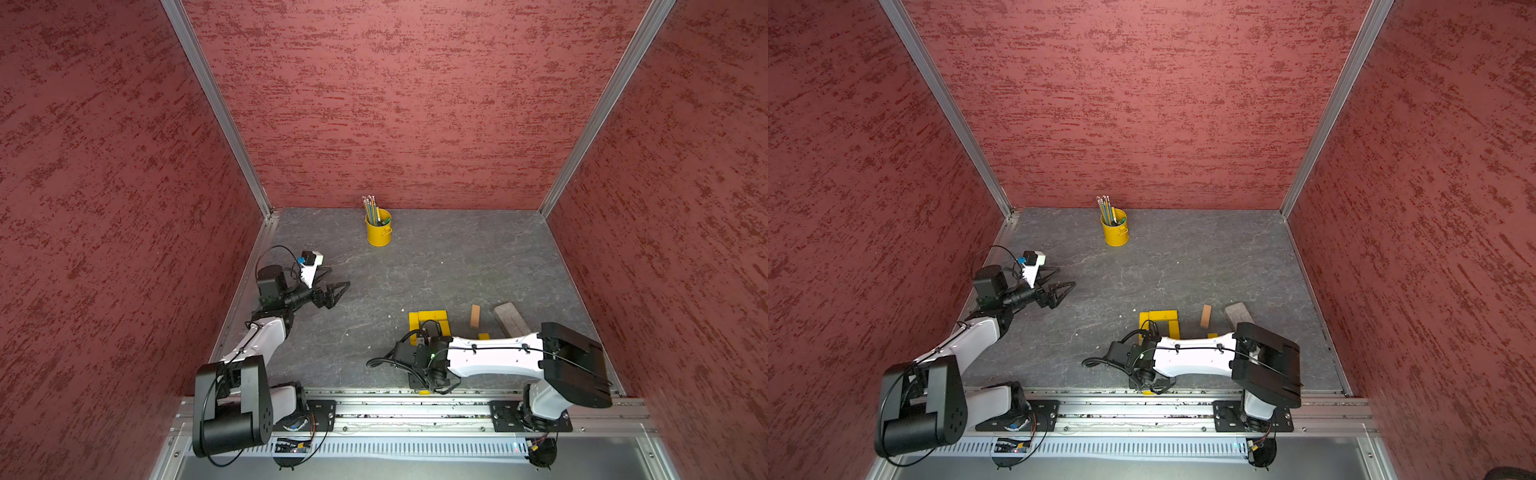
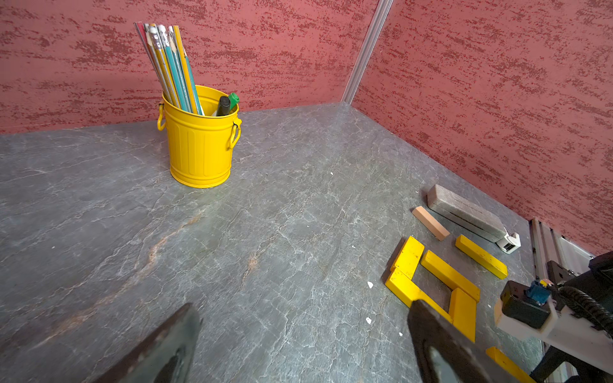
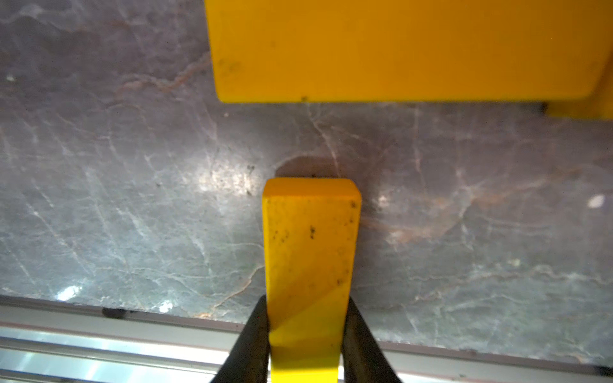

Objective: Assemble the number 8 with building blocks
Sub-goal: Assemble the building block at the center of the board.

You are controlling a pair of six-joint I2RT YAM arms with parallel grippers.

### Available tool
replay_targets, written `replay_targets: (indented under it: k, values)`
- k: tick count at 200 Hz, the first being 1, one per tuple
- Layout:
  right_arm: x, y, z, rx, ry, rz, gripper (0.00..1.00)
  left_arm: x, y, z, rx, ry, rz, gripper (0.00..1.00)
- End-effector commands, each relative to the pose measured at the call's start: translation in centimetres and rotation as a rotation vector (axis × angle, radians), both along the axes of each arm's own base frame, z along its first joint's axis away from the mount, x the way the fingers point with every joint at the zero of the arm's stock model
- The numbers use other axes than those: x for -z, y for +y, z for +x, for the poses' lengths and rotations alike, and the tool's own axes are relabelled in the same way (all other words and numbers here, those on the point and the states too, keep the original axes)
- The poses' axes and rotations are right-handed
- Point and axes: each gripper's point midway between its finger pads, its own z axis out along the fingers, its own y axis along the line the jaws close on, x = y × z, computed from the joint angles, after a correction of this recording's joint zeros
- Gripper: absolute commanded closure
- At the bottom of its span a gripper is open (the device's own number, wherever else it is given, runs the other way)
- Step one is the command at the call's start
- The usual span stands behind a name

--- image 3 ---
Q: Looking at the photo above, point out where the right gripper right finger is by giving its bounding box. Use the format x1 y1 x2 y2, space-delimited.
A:
342 298 402 383

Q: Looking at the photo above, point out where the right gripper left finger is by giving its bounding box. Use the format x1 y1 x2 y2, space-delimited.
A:
211 296 270 383

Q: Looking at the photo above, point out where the yellow block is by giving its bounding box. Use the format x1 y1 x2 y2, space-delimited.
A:
262 177 362 382
205 1 612 103
544 55 612 121

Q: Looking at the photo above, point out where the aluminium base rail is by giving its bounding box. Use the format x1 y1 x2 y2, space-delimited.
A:
1 296 612 382

